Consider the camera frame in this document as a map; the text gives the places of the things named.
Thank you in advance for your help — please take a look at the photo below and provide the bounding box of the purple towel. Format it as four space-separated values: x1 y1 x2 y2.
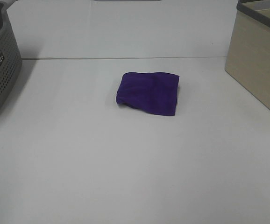
115 72 179 116

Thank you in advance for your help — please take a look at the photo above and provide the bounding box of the beige storage bin grey rim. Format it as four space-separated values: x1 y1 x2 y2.
225 0 270 110

